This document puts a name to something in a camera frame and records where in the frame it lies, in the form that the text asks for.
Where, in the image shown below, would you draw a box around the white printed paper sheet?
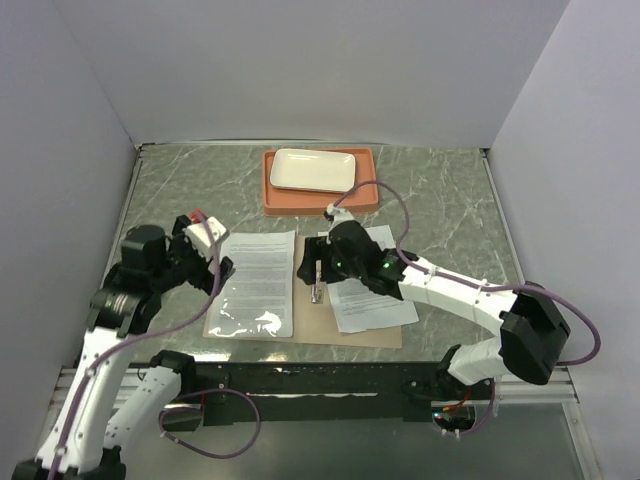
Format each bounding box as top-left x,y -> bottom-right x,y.
203,231 -> 296,340

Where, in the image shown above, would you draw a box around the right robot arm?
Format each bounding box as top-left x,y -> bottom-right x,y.
296,220 -> 570,399

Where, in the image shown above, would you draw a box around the aluminium frame rail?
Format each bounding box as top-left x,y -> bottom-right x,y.
477,147 -> 601,480

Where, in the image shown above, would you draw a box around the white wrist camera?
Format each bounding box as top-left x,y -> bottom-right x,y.
185,209 -> 229,260
324,203 -> 355,230

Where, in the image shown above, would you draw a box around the white rectangular plate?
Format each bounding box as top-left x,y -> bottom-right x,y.
269,148 -> 356,193

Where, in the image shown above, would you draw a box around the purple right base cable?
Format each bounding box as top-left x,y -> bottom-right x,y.
439,364 -> 501,441

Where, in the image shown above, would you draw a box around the white printed paper sheets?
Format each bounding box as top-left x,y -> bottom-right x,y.
327,224 -> 420,334

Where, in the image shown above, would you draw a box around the tan paper folder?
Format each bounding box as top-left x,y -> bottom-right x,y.
202,232 -> 404,349

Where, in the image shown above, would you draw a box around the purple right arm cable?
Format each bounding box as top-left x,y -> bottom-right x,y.
332,180 -> 602,364

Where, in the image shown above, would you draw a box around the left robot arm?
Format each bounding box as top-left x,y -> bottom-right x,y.
12,210 -> 233,479

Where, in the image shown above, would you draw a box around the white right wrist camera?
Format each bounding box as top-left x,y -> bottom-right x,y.
324,203 -> 355,230

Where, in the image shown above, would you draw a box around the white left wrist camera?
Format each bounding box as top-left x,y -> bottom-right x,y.
185,209 -> 229,260

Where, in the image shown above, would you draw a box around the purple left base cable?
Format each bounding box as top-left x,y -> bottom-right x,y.
158,388 -> 262,459

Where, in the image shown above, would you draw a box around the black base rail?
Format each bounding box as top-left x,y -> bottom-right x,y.
124,359 -> 496,426

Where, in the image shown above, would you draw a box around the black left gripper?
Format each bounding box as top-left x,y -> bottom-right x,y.
152,215 -> 234,295

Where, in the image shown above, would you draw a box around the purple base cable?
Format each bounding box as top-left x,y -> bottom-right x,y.
439,364 -> 501,441
158,388 -> 262,459

